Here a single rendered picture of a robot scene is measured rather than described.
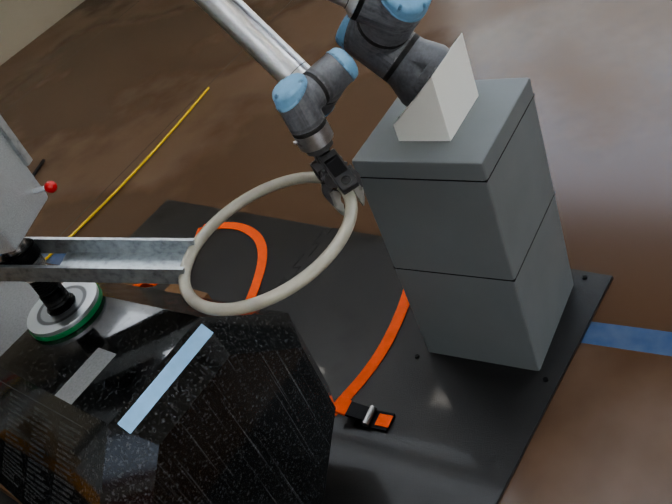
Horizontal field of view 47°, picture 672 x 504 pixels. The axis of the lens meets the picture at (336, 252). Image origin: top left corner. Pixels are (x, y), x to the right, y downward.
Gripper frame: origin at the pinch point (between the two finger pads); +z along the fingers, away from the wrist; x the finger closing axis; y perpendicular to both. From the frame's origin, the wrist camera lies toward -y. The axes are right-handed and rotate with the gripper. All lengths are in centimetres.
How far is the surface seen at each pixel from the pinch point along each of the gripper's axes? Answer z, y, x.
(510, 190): 23.3, -0.2, -40.8
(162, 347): 1, -4, 58
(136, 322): 0, 11, 62
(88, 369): -1, 3, 77
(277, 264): 80, 117, 22
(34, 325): -5, 30, 88
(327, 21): 80, 334, -99
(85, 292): -4, 32, 72
